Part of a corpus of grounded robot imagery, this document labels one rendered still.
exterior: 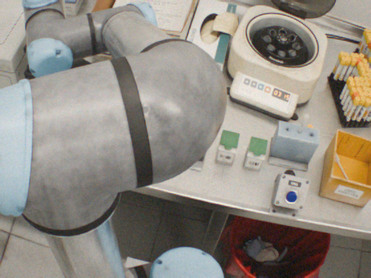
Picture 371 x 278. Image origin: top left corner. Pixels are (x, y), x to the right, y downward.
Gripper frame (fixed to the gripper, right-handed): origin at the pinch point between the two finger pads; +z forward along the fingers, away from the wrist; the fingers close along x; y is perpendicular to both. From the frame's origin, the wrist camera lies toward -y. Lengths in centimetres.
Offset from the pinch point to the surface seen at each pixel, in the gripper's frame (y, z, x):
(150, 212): -14, 99, -25
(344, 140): -64, 4, -11
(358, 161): -70, 11, -11
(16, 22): 13.1, -18.6, -6.0
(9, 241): 40, 99, 7
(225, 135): -34.8, 4.7, -5.1
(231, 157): -37.2, 7.8, -1.8
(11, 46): 10.6, -18.7, 1.1
